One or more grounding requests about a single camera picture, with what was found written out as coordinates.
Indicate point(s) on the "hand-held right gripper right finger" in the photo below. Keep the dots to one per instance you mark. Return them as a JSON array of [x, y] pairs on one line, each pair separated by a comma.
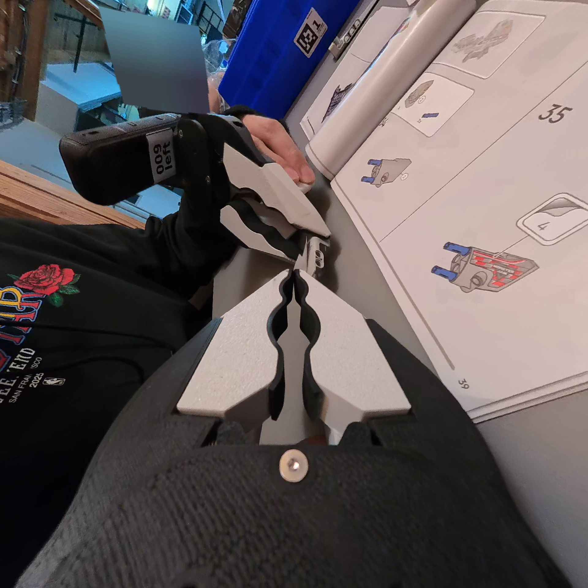
[[358, 363]]

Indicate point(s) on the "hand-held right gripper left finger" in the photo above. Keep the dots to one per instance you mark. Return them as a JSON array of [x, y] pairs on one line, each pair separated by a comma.
[[234, 363]]

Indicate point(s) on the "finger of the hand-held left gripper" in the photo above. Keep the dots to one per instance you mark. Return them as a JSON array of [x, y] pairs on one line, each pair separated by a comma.
[[243, 225], [280, 193]]

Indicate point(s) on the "grey toy panel piece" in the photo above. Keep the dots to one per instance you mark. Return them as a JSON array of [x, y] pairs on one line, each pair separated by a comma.
[[317, 257]]

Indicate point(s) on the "grey desk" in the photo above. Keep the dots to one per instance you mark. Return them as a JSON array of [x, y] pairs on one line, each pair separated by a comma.
[[542, 482]]

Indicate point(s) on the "person's left hand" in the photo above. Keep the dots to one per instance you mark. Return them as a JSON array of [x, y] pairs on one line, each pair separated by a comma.
[[280, 147]]

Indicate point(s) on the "blue storage bin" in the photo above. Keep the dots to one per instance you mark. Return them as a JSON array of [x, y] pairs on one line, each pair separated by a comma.
[[262, 64]]

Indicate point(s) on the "clear plastic bag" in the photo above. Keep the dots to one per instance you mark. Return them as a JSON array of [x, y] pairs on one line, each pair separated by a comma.
[[220, 57]]

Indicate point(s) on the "light grey toy beam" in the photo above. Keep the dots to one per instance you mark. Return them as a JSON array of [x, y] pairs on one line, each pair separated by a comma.
[[347, 39]]

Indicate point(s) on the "open white instruction booklet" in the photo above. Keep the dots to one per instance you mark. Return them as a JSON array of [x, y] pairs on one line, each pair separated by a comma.
[[459, 183]]

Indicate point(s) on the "wooden post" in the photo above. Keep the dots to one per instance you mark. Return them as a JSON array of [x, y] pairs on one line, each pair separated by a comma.
[[46, 197]]

